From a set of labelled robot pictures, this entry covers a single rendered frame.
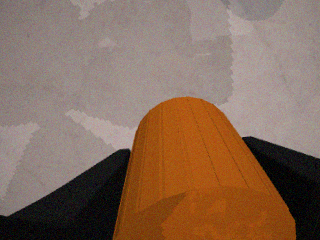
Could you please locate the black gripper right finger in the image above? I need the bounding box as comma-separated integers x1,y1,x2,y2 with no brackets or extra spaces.
241,136,320,240

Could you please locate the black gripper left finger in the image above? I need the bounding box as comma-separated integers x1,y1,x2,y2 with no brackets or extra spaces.
0,149,131,240

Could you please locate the orange knob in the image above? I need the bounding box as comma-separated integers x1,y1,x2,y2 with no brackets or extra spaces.
112,96,296,240

